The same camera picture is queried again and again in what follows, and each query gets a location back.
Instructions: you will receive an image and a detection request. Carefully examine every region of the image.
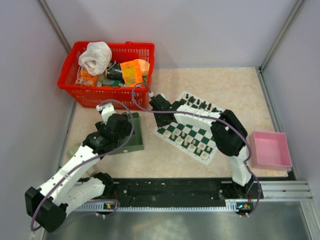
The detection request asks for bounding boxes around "dark green plastic tray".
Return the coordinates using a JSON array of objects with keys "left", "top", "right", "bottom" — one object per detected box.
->
[{"left": 112, "top": 112, "right": 145, "bottom": 155}]

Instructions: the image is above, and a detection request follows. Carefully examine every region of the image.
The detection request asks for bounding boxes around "green white chess mat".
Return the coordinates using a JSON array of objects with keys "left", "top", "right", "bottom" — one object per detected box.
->
[{"left": 153, "top": 91, "right": 225, "bottom": 165}]

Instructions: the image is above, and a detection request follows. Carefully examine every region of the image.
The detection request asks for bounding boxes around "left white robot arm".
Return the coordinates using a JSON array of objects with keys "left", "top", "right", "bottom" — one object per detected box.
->
[{"left": 24, "top": 99, "right": 134, "bottom": 233}]

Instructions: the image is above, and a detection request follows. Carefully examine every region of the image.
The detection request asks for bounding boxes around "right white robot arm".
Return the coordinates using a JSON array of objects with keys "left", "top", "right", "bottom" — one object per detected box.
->
[{"left": 149, "top": 92, "right": 255, "bottom": 198}]

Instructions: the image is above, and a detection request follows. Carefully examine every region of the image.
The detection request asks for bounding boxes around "peach sponge block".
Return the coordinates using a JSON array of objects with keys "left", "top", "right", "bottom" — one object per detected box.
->
[{"left": 137, "top": 59, "right": 150, "bottom": 77}]

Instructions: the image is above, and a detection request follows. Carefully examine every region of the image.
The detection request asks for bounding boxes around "red plastic shopping basket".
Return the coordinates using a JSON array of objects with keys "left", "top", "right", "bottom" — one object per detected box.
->
[{"left": 57, "top": 41, "right": 155, "bottom": 111}]

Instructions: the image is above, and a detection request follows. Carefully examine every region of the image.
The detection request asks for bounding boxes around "orange yellow snack package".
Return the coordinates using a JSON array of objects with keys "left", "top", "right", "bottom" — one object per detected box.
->
[{"left": 120, "top": 59, "right": 143, "bottom": 87}]

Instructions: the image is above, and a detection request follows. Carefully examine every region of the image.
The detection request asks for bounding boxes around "black wrapped bundle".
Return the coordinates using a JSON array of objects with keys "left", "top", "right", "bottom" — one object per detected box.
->
[{"left": 105, "top": 61, "right": 123, "bottom": 81}]

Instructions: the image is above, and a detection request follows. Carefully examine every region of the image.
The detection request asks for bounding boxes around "white crumpled plastic bag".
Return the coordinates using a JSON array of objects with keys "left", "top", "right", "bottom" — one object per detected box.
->
[{"left": 78, "top": 41, "right": 112, "bottom": 76}]

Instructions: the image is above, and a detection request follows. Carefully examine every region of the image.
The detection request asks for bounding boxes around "pink plastic tray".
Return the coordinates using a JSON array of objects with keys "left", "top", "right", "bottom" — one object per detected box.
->
[{"left": 249, "top": 131, "right": 292, "bottom": 171}]

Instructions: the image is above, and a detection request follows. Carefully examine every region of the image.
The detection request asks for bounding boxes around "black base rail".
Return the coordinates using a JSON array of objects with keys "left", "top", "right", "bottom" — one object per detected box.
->
[{"left": 84, "top": 176, "right": 266, "bottom": 208}]

